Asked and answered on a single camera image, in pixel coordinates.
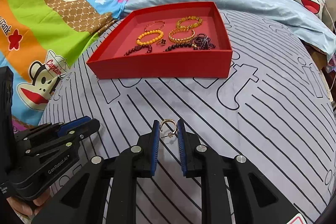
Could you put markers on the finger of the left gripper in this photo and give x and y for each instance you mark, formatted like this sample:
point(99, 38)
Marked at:
point(69, 128)
point(44, 140)

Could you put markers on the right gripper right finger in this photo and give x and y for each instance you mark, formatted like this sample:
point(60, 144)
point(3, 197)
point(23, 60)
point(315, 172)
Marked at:
point(233, 189)

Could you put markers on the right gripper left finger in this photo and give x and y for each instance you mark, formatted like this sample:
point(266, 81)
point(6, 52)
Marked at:
point(104, 191)

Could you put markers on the gold hoop earring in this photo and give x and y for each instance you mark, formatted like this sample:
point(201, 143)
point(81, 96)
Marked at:
point(168, 128)

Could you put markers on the thin gold red bangle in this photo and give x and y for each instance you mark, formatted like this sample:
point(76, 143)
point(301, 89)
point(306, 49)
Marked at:
point(155, 25)

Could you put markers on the gold chain bangle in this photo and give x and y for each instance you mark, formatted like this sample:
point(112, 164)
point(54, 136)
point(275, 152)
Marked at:
point(181, 35)

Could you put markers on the purple garnet bead strand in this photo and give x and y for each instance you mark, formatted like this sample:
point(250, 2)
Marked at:
point(203, 42)

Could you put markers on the red jewelry tray box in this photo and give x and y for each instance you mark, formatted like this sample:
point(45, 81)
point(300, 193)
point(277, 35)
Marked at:
point(115, 57)

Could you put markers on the person hand holding gripper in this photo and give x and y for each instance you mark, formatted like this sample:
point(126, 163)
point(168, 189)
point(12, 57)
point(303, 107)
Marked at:
point(23, 208)

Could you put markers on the grey striped bed sheet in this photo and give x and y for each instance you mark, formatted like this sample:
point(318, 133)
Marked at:
point(273, 108)

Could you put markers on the colourful monkey cartoon blanket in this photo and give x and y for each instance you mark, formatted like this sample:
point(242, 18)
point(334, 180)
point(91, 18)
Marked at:
point(40, 40)

